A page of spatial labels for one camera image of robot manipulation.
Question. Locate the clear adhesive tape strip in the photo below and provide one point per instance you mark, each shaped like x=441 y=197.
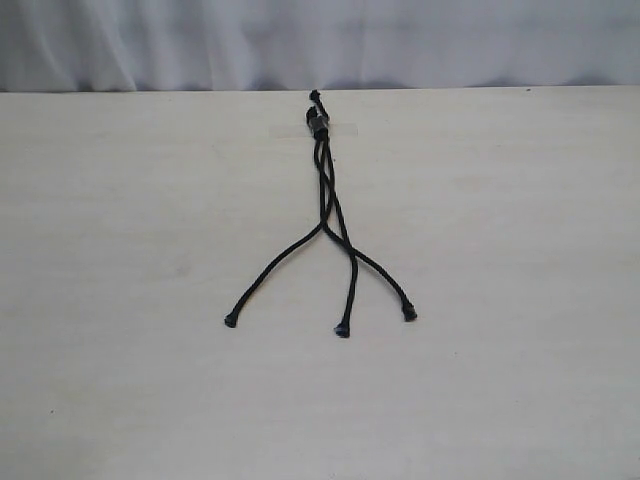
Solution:
x=303 y=131

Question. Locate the white fabric backdrop curtain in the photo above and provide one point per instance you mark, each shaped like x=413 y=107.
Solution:
x=65 y=46

